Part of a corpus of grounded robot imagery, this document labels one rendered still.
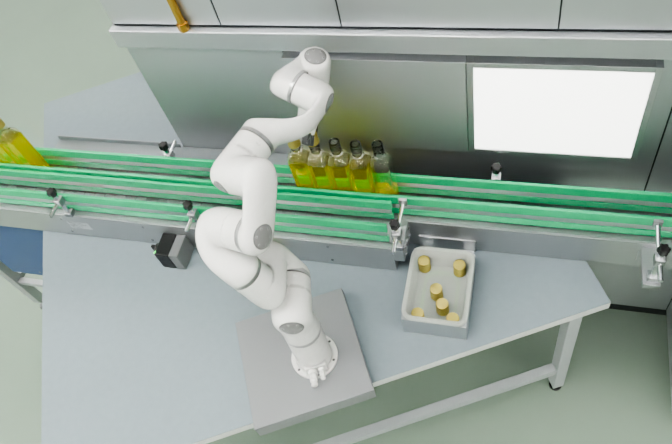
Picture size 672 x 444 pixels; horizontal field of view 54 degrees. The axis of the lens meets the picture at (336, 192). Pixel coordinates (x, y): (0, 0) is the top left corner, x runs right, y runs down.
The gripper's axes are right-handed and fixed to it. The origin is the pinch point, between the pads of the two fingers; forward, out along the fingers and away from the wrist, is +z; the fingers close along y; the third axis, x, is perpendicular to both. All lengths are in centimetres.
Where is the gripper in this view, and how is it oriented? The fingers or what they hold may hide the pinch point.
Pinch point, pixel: (309, 133)
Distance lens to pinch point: 173.5
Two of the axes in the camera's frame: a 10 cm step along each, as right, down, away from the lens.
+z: -0.7, 5.4, 8.4
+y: -2.2, 8.1, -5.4
